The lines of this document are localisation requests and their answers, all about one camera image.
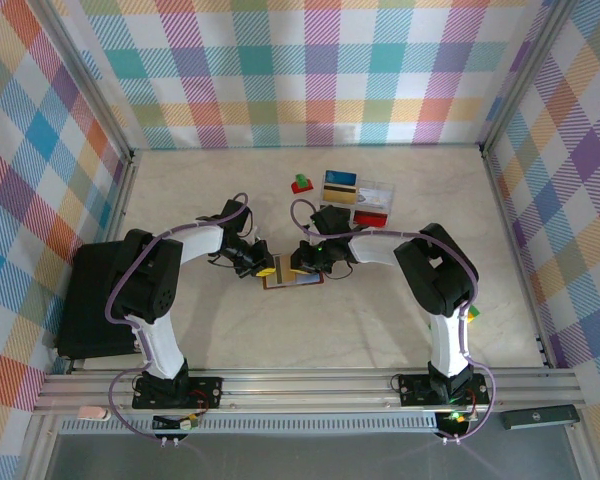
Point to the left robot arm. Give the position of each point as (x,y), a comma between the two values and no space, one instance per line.
(160,350)

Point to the card box with blue top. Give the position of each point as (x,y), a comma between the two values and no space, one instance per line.
(340,178)

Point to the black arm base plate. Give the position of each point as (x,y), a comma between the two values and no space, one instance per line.
(410,387)
(210,387)

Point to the pink eraser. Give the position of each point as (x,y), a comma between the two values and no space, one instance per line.
(92,413)

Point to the black hard case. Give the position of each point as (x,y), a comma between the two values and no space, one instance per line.
(85,300)

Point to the aluminium frame post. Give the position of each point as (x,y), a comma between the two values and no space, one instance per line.
(524,75)
(89,80)

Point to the aluminium side rail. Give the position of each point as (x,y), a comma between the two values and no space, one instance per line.
(122,192)
(517,250)

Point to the red and green toy block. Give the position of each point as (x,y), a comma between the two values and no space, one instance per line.
(302,186)

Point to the white credit card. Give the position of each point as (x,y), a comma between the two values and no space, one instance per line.
(375,197)

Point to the brown leather card holder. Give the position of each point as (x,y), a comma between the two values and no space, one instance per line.
(312,282)

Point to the red credit card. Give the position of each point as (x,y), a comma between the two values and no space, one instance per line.
(371,218)

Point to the black flat device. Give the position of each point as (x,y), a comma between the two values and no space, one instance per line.
(540,417)

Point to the small electronics board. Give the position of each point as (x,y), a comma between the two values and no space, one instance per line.
(457,416)
(187,424)

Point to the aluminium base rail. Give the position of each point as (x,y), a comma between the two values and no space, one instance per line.
(305,387)

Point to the clear plastic card tray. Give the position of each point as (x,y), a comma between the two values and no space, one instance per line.
(380,182)

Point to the yellow and green toy block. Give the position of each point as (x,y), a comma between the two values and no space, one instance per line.
(475,314)

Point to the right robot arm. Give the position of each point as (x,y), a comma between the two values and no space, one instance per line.
(447,345)

